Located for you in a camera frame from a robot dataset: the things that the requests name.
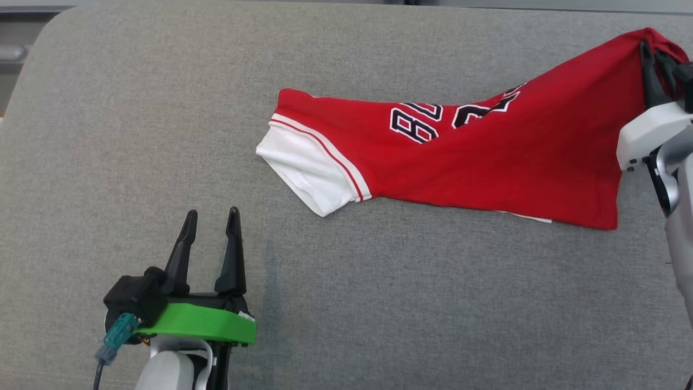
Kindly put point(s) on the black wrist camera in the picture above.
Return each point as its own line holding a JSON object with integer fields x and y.
{"x": 686, "y": 81}
{"x": 132, "y": 295}

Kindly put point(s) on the red numbered jersey shirt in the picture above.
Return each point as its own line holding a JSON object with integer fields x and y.
{"x": 541, "y": 162}

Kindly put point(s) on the grey wall base rail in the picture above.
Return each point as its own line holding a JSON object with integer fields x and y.
{"x": 27, "y": 9}

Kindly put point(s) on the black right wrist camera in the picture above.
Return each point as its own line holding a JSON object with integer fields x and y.
{"x": 686, "y": 81}

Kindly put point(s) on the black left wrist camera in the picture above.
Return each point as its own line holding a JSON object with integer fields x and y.
{"x": 132, "y": 295}

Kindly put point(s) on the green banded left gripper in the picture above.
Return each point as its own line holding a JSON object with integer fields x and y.
{"x": 200, "y": 322}

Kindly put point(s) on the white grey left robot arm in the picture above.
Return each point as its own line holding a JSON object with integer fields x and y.
{"x": 168, "y": 371}

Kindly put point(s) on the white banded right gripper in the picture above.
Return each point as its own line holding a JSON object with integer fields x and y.
{"x": 644, "y": 132}

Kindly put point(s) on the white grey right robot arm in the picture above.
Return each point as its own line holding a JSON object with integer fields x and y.
{"x": 682, "y": 216}

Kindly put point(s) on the teal left camera plug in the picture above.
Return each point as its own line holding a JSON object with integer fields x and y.
{"x": 120, "y": 333}

